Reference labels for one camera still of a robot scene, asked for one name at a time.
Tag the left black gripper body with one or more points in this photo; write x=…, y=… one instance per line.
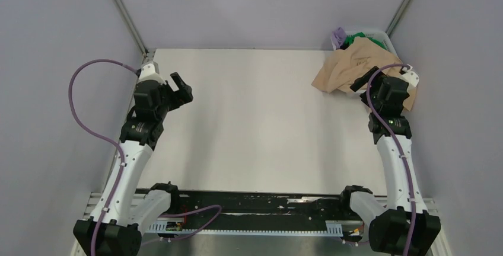
x=172, y=99

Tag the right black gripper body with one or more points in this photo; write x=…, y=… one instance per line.
x=374, y=87

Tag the beige t shirt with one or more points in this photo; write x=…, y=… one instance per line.
x=332, y=77

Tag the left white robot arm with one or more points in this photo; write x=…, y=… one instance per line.
x=114, y=226

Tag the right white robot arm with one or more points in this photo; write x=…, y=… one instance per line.
x=403, y=226

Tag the white plastic laundry basket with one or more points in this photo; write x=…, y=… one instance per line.
x=361, y=47

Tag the lavender t shirt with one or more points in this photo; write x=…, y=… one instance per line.
x=338, y=38

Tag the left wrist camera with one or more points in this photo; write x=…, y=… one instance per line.
x=150, y=72

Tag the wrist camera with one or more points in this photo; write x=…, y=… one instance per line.
x=150, y=72
x=409, y=75

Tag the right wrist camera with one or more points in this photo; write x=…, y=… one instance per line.
x=409, y=75

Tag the right corner metal post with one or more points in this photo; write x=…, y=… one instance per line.
x=397, y=17

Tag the corner metal post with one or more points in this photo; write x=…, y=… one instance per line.
x=397, y=17
x=130, y=25

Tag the left corner metal post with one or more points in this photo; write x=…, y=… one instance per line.
x=130, y=25

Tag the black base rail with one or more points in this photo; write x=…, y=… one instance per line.
x=262, y=211

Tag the white slotted cable duct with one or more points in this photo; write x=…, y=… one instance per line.
x=331, y=230

